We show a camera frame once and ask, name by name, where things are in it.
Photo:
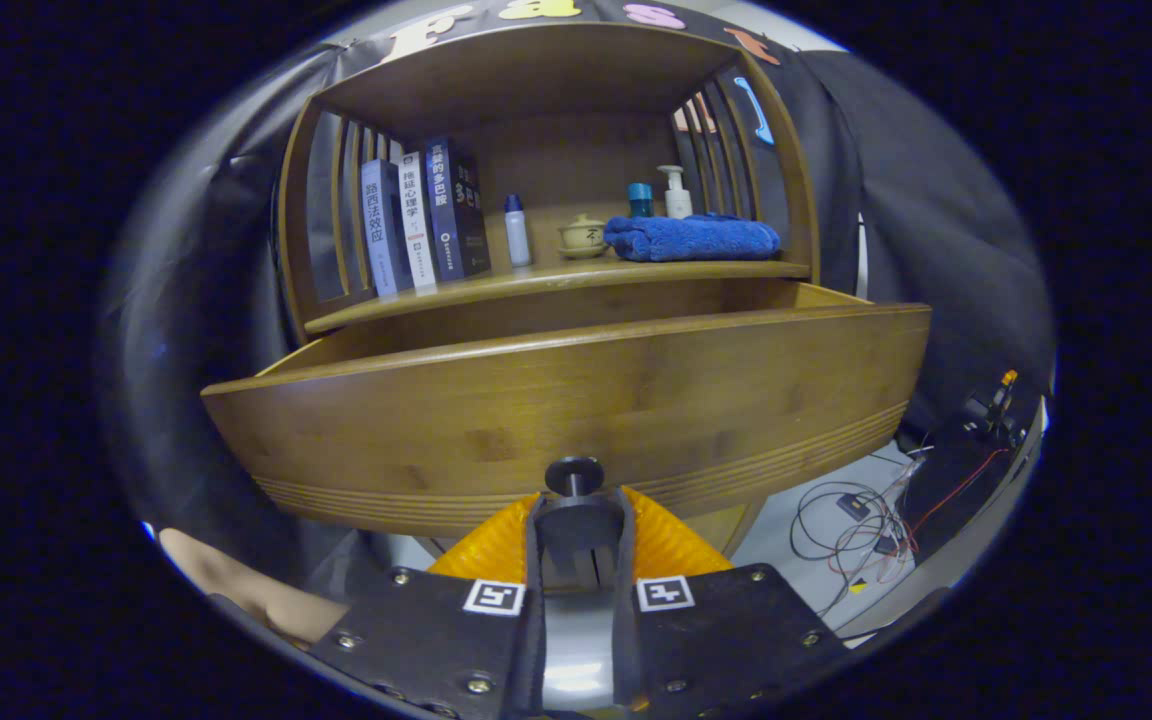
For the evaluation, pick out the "black drawer knob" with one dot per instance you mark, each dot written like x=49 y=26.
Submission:
x=576 y=520

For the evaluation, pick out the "wooden countertop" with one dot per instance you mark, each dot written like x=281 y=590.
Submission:
x=536 y=278

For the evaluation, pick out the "white book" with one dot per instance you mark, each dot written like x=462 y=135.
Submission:
x=416 y=220

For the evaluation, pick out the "blue folded towel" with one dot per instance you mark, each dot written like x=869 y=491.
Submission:
x=691 y=240

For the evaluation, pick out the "dark blue book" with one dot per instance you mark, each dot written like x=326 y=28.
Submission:
x=456 y=210

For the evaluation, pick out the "white bottle blue cap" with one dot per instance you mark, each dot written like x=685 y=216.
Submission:
x=518 y=240

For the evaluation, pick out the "wooden drawer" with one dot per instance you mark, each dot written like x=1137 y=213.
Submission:
x=576 y=400

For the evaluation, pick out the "black device orange tip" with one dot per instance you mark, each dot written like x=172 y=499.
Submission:
x=996 y=410

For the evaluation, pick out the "light blue book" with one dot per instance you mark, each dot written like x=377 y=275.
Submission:
x=381 y=225

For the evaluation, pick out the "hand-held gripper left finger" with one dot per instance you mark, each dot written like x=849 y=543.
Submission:
x=534 y=650

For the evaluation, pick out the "teal bottle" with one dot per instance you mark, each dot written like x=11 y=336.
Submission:
x=641 y=200

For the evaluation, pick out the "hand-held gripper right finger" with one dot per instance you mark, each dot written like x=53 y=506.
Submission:
x=624 y=650

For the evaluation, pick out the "white pump bottle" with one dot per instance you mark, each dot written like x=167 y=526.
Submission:
x=678 y=203

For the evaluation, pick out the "wooden cabinet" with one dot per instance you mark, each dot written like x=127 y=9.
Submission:
x=576 y=150

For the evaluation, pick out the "cream lidded teacup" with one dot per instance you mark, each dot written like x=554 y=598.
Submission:
x=583 y=238

